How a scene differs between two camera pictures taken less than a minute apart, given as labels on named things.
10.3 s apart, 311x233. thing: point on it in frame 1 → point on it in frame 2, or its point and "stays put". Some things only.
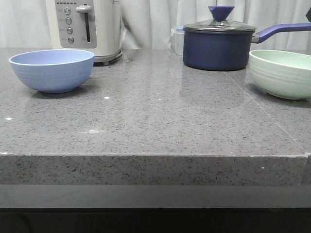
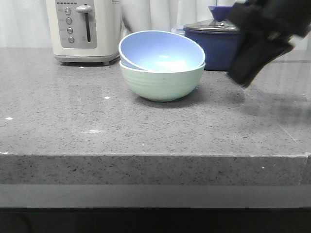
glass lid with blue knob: (221, 13) stays put
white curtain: (147, 24) stays put
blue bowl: (54, 71) → (158, 50)
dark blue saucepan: (226, 51) stays put
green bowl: (284, 74) → (162, 86)
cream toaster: (92, 25) stays put
